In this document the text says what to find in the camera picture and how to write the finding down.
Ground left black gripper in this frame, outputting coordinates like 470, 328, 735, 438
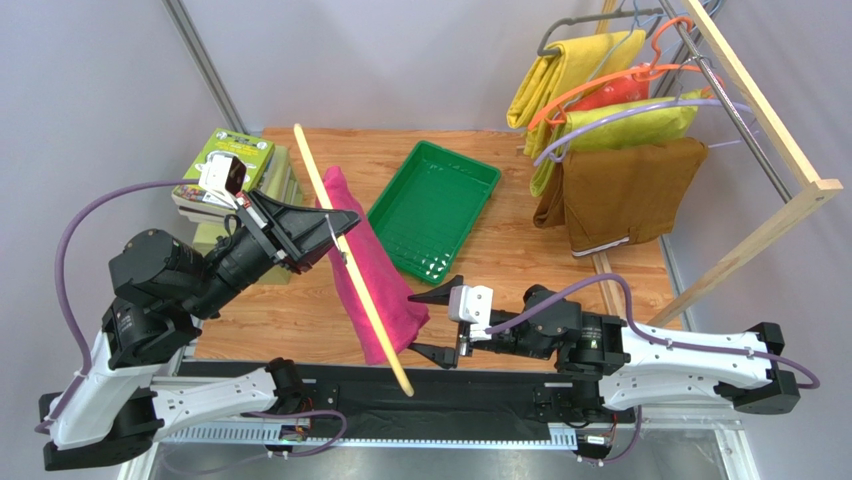
184, 187, 364, 319

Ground pink trousers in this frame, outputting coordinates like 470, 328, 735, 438
323, 166, 430, 365

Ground cream yellow hanger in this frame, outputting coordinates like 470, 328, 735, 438
293, 123, 415, 398

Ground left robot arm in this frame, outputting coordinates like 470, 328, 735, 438
39, 191, 360, 471

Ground lilac hanger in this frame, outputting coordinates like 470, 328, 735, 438
533, 97, 724, 167

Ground brown trousers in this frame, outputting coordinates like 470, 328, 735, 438
533, 138, 709, 257

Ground yellow trousers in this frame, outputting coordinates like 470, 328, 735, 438
506, 29, 646, 129

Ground red orange trousers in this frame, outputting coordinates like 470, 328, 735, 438
566, 75, 650, 112

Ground lime green trousers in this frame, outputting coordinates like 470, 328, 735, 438
529, 89, 710, 197

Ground orange hanger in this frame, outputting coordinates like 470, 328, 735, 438
526, 16, 694, 131

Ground grey hanger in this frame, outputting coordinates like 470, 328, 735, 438
536, 7, 663, 57

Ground black base mat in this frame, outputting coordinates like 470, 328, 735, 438
176, 361, 637, 442

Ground green plastic tray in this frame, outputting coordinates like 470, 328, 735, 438
367, 141, 501, 285

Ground wooden clothes rack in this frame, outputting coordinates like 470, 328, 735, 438
600, 1, 843, 327

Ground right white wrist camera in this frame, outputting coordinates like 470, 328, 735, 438
447, 285, 494, 326

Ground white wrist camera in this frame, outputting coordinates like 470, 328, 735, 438
198, 151, 247, 210
447, 285, 494, 326

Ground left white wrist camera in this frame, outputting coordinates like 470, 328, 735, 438
198, 151, 247, 210

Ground aluminium corner post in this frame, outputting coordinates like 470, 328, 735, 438
161, 0, 249, 134

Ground metal hanging rail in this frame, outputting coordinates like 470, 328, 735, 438
679, 1, 792, 203

